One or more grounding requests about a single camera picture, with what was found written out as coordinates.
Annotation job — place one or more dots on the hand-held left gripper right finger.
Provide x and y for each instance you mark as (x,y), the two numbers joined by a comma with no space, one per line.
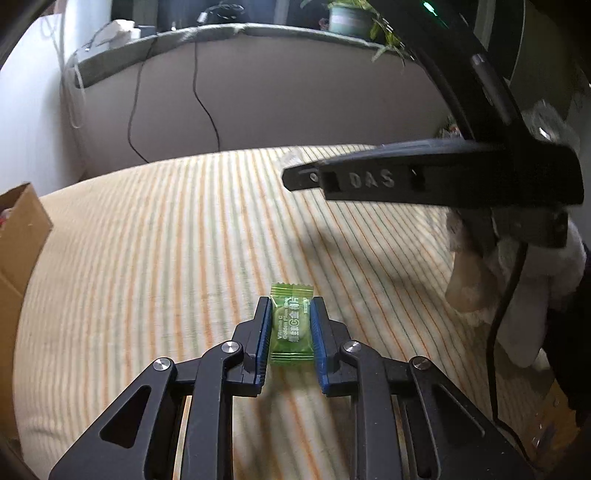
(319,346)

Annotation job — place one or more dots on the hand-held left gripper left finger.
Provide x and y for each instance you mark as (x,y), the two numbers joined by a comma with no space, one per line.
(264,341)

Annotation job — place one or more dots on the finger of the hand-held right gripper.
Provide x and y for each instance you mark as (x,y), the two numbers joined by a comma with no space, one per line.
(302,177)

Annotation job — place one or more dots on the green candy packet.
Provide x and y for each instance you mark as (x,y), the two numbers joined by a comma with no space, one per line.
(291,323)

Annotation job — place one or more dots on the cardboard box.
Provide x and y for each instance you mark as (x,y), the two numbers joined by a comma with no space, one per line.
(23,230)

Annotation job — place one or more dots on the potted spider plant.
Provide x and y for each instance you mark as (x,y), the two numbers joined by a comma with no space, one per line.
(348,21)

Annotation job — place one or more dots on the white power adapter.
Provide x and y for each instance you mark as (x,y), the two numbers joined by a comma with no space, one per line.
(115,32)

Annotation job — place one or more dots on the white wardrobe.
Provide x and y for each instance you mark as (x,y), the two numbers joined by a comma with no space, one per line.
(32,115)

